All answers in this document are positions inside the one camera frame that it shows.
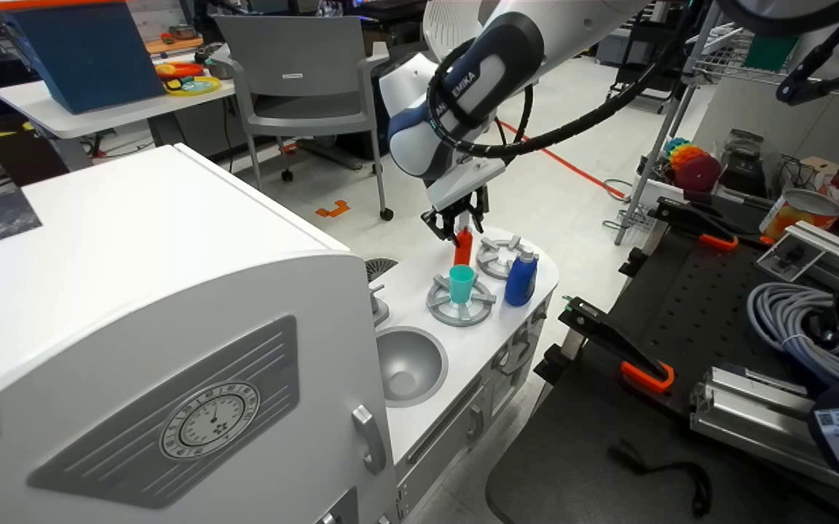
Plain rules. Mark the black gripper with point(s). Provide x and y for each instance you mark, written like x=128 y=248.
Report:
x=458 y=189

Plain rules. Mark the orange sauce bottle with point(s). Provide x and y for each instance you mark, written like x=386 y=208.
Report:
x=461 y=253

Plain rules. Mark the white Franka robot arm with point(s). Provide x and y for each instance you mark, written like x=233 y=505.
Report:
x=421 y=117

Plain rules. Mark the light blue cup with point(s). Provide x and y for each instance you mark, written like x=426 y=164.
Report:
x=461 y=285

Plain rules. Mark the small grey toy burner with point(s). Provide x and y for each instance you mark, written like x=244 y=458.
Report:
x=493 y=261

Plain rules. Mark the blue can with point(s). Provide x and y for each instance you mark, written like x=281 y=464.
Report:
x=520 y=280

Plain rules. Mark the large grey toy burner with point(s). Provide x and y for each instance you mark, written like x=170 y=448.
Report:
x=442 y=310

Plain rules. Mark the small orange floor object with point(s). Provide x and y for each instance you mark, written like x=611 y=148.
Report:
x=332 y=208

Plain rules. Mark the grey toy sink bowl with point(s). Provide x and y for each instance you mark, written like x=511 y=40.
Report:
x=409 y=368

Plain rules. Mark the grey office chair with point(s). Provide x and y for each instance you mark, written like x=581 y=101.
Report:
x=292 y=61

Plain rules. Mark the colourful round toy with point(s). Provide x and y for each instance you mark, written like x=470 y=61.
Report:
x=696 y=173

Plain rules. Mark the black cart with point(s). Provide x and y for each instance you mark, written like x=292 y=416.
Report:
x=646 y=48

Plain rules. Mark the dark jar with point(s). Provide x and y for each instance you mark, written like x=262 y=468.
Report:
x=744 y=164

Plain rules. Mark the yellow and teal toy plates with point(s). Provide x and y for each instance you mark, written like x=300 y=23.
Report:
x=199 y=87

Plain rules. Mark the orange toy food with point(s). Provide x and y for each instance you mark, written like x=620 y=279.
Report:
x=177 y=72

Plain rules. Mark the white toy kitchen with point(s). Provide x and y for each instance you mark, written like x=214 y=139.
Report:
x=147 y=294

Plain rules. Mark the teal box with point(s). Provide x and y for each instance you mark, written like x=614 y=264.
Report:
x=773 y=48

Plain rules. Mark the white table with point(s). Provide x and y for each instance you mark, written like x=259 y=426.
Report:
x=78 y=113

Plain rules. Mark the blue box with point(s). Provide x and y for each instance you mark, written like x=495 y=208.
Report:
x=78 y=55

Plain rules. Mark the aluminium extrusion rail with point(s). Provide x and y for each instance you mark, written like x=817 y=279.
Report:
x=827 y=256
x=750 y=411

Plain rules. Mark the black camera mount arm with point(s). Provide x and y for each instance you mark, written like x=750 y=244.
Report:
x=817 y=64

